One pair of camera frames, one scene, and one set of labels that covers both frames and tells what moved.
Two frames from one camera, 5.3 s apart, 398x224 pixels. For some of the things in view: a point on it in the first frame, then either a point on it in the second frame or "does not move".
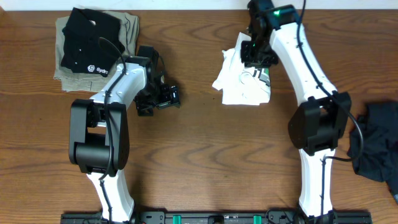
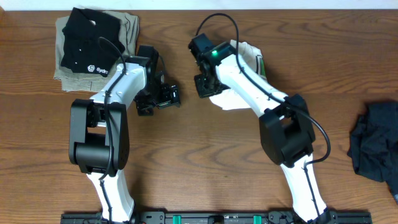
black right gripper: [250, 60] → [202, 91]
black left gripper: [168, 97] does not move
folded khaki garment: [74, 79] does not move
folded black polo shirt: [83, 50] does not move
